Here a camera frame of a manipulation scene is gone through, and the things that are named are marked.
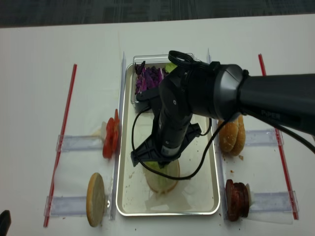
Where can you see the shredded purple cabbage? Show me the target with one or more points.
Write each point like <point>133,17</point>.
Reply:
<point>148,77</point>

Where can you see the green lettuce pile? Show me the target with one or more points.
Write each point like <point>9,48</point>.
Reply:
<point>169,67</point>

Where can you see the clear right bun holder rail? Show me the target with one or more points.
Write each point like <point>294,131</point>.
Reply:
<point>266,137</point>

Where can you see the white tomato pusher block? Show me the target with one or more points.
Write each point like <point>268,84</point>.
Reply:
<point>103,131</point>

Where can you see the clear bun holder rail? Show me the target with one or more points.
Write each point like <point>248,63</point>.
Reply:
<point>266,137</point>
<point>65,206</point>

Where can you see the left red strip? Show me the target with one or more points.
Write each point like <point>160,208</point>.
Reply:
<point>58,154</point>

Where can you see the clear tomato holder rail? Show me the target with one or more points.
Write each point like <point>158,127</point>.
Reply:
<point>67,143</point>

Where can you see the sesame bun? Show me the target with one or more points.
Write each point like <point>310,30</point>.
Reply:
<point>228,136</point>
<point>241,138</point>

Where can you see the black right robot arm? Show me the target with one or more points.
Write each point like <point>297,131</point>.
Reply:
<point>220,92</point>

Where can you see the meat patty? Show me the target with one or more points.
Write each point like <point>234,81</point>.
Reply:
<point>241,199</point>
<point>246,202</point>
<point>232,201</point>

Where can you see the upright bun slice left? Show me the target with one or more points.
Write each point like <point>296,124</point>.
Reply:
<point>95,201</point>

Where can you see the clear plastic salad container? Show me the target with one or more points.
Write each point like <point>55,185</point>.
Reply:
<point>158,61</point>

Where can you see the clear left bun holder rail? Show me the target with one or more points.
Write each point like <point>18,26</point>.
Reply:
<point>65,206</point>

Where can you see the rear sesame bun top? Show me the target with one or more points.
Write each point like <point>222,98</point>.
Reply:
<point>241,138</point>

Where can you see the bottom bun slice on tray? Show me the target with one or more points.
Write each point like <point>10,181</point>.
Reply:
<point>174,170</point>

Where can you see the rear meat patty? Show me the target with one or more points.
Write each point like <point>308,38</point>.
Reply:
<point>246,202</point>

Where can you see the rear tomato slice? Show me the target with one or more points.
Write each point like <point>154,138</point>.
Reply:
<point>115,131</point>

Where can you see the front sesame bun top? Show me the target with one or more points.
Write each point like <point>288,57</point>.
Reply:
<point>228,136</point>

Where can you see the red strip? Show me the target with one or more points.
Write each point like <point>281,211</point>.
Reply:
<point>272,176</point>
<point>58,154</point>

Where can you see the right red strip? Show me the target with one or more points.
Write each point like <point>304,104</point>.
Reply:
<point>272,176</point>

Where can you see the black object at corner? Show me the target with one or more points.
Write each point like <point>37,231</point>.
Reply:
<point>5,222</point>

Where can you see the middle meat patty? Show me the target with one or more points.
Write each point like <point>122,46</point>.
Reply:
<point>241,199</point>

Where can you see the tomato slice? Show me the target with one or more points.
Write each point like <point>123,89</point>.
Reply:
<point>107,145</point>
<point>115,131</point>

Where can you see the cream metal serving tray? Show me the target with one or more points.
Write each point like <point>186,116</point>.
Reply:
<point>198,196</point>

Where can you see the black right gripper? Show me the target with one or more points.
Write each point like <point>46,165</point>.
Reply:
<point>172,130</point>

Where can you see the front meat patty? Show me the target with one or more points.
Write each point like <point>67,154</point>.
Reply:
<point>232,201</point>

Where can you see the clear patty holder rail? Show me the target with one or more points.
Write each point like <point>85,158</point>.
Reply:
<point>274,202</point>

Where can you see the front tomato slice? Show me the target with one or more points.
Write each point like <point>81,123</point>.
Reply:
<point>107,145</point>

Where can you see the green lettuce leaf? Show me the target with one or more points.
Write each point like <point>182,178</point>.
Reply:
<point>156,182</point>

